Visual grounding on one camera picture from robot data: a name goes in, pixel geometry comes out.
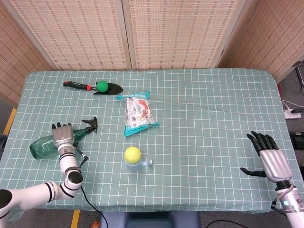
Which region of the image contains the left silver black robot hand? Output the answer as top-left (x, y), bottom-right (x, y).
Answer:
top-left (51, 122), bottom-right (78, 149)

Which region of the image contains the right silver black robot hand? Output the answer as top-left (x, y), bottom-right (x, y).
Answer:
top-left (240, 131), bottom-right (293, 183)

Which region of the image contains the green transparent spray bottle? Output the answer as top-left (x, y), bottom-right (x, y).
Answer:
top-left (29, 116), bottom-right (98, 160)

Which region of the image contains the black box device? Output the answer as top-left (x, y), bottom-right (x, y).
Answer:
top-left (289, 132), bottom-right (304, 150)

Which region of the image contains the white power strip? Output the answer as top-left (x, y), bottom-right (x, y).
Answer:
top-left (284, 109), bottom-right (302, 120)

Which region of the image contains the black garden trowel red collar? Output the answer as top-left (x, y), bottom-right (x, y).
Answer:
top-left (63, 81), bottom-right (124, 95)

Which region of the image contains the green ball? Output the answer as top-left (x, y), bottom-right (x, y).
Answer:
top-left (96, 80), bottom-right (109, 93)

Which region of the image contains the yellow ball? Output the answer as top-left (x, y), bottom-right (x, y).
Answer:
top-left (124, 146), bottom-right (142, 164)

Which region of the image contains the teal clear snack packet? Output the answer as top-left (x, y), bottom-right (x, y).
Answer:
top-left (115, 91), bottom-right (160, 137)

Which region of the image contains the teal checked tablecloth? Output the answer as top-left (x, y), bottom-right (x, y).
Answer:
top-left (0, 68), bottom-right (304, 213)

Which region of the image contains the bamboo folding screen panel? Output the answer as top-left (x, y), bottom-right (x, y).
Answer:
top-left (0, 4), bottom-right (57, 106)
top-left (122, 0), bottom-right (249, 70)
top-left (6, 0), bottom-right (132, 71)
top-left (217, 0), bottom-right (304, 83)

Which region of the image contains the blue padded seat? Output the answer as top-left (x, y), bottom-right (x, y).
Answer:
top-left (99, 210), bottom-right (201, 228)

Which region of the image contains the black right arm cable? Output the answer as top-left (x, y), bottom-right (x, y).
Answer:
top-left (270, 199), bottom-right (285, 216)

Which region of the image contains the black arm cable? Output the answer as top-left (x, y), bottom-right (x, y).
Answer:
top-left (75, 146), bottom-right (108, 228)
top-left (270, 199), bottom-right (285, 216)

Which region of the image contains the white power cable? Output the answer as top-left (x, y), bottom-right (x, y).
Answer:
top-left (282, 100), bottom-right (295, 111)

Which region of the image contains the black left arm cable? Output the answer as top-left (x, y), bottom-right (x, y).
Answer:
top-left (75, 146), bottom-right (108, 228)

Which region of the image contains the black floor cable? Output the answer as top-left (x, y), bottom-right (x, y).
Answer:
top-left (206, 219), bottom-right (250, 228)

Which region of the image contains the clear plastic cup with handle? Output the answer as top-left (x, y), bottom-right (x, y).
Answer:
top-left (125, 158), bottom-right (153, 172)

